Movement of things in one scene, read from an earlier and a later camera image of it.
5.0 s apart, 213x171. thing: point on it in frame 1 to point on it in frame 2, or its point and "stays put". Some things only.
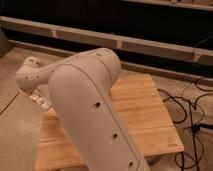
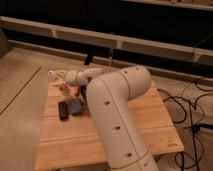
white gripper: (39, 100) to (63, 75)
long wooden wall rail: (153, 49) stays put
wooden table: (142, 112) stays put
